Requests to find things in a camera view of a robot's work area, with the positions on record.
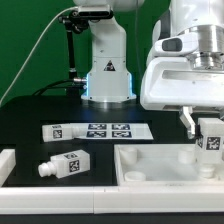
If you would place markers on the white tag sheet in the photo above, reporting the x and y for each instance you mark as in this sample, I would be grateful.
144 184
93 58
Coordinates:
111 131

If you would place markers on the black camera stand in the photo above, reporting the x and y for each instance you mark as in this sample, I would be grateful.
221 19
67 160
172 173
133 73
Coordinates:
73 24

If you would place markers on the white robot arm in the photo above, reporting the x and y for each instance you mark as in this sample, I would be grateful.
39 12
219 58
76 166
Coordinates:
109 81

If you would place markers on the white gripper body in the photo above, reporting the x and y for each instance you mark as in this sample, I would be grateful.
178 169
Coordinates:
169 83

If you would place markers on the white square table top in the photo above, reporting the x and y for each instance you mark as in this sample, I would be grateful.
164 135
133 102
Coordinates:
161 164

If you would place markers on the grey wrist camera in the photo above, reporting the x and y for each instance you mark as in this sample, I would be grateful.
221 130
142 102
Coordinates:
179 44

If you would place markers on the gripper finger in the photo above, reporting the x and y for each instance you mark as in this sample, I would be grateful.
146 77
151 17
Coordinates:
187 120

